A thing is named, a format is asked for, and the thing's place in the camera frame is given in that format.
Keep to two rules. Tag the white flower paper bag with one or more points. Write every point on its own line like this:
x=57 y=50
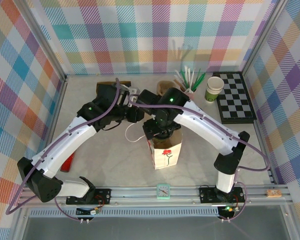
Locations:
x=165 y=160

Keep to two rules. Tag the brown pulp cup carrier stack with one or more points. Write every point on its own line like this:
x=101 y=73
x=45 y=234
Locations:
x=162 y=86

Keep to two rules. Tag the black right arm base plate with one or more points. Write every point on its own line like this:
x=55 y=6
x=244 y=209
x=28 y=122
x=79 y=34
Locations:
x=207 y=195

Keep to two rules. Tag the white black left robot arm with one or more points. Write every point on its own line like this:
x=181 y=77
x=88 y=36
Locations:
x=65 y=140

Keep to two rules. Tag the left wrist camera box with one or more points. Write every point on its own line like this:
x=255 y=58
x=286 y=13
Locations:
x=132 y=91

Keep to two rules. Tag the small orange wooden block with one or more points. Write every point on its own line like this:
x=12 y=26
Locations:
x=274 y=193

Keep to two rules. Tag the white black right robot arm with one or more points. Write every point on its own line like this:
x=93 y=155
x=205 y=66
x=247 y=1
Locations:
x=210 y=125

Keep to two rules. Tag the green white paper cup stack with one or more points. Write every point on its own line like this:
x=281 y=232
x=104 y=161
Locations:
x=211 y=96

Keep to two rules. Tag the black white chessboard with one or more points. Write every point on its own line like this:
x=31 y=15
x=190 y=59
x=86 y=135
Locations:
x=236 y=100

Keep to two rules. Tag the green straw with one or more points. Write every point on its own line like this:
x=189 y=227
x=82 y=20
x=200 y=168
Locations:
x=183 y=77
x=201 y=80
x=197 y=78

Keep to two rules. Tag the small connector board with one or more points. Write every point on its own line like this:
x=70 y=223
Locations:
x=228 y=210
x=93 y=212

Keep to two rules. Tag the red glitter bar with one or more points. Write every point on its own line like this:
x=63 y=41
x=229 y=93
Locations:
x=67 y=165

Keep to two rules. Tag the white straw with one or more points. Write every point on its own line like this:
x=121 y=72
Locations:
x=178 y=75
x=192 y=76
x=188 y=75

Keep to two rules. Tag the aluminium corner post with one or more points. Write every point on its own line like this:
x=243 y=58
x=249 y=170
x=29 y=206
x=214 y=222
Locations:
x=262 y=37
x=45 y=41

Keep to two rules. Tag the small mint green clock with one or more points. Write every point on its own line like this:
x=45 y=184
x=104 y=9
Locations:
x=163 y=191

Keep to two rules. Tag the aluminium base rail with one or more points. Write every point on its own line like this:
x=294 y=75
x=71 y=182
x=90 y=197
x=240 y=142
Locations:
x=135 y=197

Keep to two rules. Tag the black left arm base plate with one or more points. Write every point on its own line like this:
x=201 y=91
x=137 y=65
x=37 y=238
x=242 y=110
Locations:
x=102 y=196

